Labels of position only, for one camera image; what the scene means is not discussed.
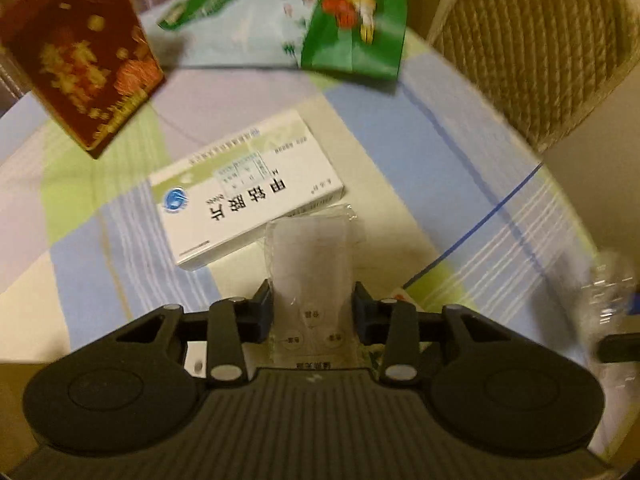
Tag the wicker chair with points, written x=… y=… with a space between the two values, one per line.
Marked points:
x=540 y=50

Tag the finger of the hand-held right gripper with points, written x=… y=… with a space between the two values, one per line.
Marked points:
x=622 y=349

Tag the green cartoon snack bag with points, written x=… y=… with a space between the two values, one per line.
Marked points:
x=350 y=35

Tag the white medicine box blue logo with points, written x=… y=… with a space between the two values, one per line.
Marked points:
x=240 y=200

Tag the checked cloth desktop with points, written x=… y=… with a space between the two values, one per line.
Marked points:
x=450 y=170

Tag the white remote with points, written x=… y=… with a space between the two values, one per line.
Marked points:
x=310 y=285

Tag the clear plastic wrap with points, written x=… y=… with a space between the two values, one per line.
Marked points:
x=610 y=280

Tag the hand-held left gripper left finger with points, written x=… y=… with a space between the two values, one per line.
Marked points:
x=265 y=310

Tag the dark red gift box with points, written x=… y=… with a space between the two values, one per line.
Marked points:
x=75 y=50

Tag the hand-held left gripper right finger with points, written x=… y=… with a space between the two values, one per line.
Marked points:
x=361 y=312

